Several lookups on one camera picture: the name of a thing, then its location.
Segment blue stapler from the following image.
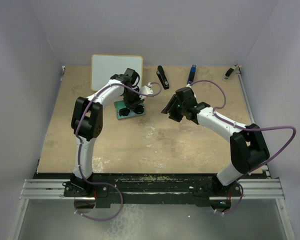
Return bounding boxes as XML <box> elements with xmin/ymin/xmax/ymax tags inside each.
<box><xmin>187</xmin><ymin>64</ymin><xmax>197</xmax><ymax>85</ymax></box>

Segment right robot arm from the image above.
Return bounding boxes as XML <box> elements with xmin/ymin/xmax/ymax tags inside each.
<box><xmin>161</xmin><ymin>87</ymin><xmax>270</xmax><ymax>196</ymax></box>

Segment aluminium rail frame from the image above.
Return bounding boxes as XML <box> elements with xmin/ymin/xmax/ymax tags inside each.
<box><xmin>8</xmin><ymin>63</ymin><xmax>297</xmax><ymax>240</ymax></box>

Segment small whiteboard yellow frame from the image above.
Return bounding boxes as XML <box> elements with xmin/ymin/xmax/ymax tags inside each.
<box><xmin>91</xmin><ymin>54</ymin><xmax>143</xmax><ymax>92</ymax></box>

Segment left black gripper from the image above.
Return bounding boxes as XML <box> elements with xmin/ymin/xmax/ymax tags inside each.
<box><xmin>122</xmin><ymin>88</ymin><xmax>145</xmax><ymax>111</ymax></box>

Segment black handled tool at corner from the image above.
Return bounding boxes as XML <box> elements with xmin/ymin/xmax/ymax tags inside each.
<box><xmin>223</xmin><ymin>63</ymin><xmax>241</xmax><ymax>81</ymax></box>

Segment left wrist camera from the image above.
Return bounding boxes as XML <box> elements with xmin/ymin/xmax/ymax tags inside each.
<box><xmin>139</xmin><ymin>83</ymin><xmax>154</xmax><ymax>97</ymax></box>

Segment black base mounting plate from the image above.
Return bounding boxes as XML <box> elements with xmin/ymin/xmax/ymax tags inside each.
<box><xmin>62</xmin><ymin>173</ymin><xmax>241</xmax><ymax>209</ymax></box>

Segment green lined glasses case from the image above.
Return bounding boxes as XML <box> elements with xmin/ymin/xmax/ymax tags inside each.
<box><xmin>114</xmin><ymin>100</ymin><xmax>147</xmax><ymax>120</ymax></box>

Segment aviator sunglasses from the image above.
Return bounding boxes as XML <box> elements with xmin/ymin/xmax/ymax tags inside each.
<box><xmin>118</xmin><ymin>105</ymin><xmax>144</xmax><ymax>116</ymax></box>

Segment black stapler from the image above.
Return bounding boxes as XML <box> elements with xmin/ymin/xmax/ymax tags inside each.
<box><xmin>156</xmin><ymin>65</ymin><xmax>170</xmax><ymax>90</ymax></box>

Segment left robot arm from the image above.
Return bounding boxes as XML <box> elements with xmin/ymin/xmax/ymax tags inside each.
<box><xmin>70</xmin><ymin>68</ymin><xmax>145</xmax><ymax>196</ymax></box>

